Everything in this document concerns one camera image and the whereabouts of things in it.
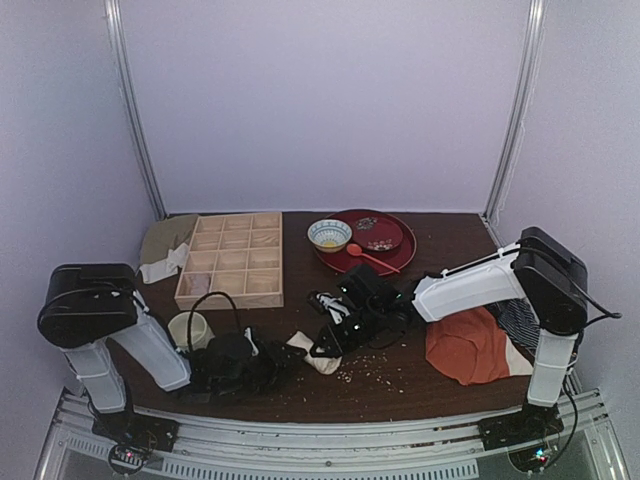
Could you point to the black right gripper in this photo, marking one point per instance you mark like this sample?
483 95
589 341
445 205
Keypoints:
335 335

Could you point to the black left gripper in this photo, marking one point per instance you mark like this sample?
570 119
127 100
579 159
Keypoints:
270 364

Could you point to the beige underwear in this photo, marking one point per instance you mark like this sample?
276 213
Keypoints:
324 366

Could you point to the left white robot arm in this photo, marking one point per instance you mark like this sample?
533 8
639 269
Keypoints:
88 305

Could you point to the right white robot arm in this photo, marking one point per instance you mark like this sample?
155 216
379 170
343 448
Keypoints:
536 269

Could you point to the orange underwear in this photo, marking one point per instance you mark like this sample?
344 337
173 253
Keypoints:
470 348

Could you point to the striped dark underwear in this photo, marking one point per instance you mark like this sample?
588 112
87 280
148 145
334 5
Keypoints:
516 318

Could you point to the white ceramic mug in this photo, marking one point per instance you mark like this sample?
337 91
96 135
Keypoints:
198 335

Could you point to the round red tray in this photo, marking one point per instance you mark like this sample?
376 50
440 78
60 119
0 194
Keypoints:
399 257

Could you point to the red plastic spoon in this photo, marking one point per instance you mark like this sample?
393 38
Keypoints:
355 250

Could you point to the red floral small plate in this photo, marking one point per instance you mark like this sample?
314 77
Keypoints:
377 233

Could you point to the blue patterned bowl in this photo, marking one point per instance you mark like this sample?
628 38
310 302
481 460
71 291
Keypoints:
329 235

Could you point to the wooden compartment tray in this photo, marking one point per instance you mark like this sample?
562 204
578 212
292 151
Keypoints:
238 254

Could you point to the olive cloth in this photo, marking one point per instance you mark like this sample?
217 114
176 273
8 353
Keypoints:
165 248

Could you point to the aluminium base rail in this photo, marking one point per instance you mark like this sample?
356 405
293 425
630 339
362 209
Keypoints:
440 448

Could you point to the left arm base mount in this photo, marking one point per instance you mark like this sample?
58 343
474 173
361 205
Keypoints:
135 430

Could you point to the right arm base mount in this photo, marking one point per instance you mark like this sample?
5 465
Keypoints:
530 423

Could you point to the right aluminium frame post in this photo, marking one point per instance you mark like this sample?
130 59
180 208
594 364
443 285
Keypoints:
515 130

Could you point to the aluminium frame post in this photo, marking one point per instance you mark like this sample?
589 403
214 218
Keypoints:
118 45
515 130

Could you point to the left aluminium frame post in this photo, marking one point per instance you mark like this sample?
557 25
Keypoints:
118 45

